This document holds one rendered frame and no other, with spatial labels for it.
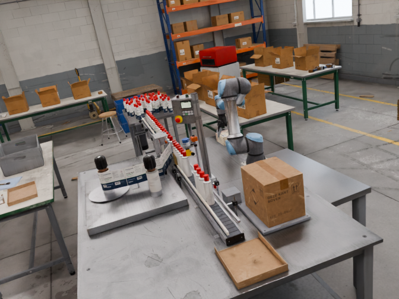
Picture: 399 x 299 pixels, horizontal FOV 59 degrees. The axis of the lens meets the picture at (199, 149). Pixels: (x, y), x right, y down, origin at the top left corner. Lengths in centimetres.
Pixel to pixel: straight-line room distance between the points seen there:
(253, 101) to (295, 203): 229
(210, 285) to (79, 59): 858
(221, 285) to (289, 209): 59
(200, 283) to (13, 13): 879
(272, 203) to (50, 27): 850
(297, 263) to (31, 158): 298
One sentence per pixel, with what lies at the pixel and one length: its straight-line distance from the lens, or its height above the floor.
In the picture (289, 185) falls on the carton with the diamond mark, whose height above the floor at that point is 107.
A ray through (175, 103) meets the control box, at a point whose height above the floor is 145.
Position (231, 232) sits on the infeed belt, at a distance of 201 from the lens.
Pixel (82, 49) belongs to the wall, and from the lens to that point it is 988.
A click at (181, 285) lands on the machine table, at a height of 83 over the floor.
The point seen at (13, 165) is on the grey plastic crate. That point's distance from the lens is 408.
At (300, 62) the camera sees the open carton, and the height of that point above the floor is 91.
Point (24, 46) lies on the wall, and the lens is 987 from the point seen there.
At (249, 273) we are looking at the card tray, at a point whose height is 83.
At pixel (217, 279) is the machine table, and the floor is 83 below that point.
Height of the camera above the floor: 202
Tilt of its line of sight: 21 degrees down
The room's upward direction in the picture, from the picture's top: 10 degrees counter-clockwise
